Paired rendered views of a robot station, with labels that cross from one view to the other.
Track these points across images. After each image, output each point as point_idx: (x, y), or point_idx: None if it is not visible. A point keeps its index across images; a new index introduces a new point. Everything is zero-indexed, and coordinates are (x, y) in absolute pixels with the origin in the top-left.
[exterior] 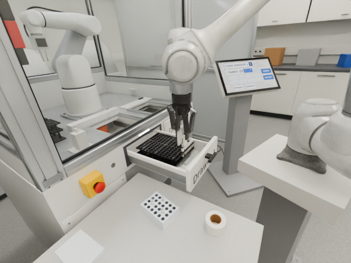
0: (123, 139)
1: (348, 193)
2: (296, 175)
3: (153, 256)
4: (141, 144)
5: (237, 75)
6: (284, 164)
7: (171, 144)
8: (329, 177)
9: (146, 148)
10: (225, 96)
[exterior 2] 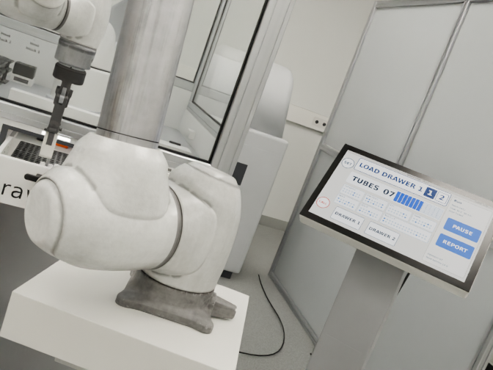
0: (9, 113)
1: (65, 308)
2: (86, 276)
3: None
4: (34, 144)
5: (369, 194)
6: (116, 274)
7: (54, 162)
8: (110, 306)
9: (24, 146)
10: (300, 216)
